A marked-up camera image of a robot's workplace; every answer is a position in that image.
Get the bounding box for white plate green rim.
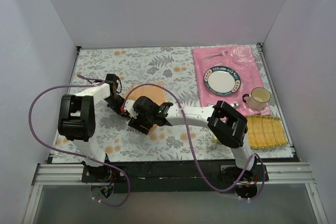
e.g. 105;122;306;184
203;66;241;97

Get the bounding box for pink floral placemat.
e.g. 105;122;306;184
192;46;272;115

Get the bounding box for cream enamel mug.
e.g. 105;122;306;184
242;87;271;111

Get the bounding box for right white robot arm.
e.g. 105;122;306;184
121;96;257;181

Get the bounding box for yellow-green mug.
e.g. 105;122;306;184
212;136;221;144

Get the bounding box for yellow woven bamboo basket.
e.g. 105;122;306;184
246;115;289;149

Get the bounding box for floral patterned tablecloth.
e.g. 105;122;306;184
52;45;295;164

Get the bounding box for orange satin napkin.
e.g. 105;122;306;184
124;82;167;128

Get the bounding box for silver fork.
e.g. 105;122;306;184
203;51;228;61

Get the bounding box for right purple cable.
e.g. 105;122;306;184
121;83;265;201

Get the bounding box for silver spoon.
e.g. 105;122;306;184
207;103;240;109

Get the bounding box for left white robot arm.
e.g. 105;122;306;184
58;74;128;182

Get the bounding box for aluminium frame rail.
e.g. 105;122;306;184
23;159;327;223

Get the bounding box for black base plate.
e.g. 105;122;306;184
81;159;268;193

